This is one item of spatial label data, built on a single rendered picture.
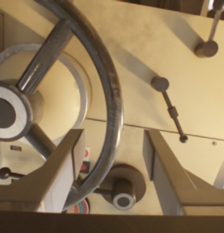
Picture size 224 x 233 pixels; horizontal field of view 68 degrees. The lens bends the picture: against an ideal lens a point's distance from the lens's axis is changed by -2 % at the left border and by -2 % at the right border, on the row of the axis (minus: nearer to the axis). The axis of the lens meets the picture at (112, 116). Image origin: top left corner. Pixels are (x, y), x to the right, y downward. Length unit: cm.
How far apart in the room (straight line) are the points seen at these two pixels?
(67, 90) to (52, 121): 7
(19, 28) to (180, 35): 40
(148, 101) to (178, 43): 16
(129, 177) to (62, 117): 28
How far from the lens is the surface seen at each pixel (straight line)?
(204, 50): 46
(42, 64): 25
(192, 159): 57
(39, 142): 29
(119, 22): 46
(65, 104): 36
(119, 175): 53
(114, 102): 22
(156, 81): 42
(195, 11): 123
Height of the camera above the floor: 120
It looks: 17 degrees up
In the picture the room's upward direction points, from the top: 171 degrees counter-clockwise
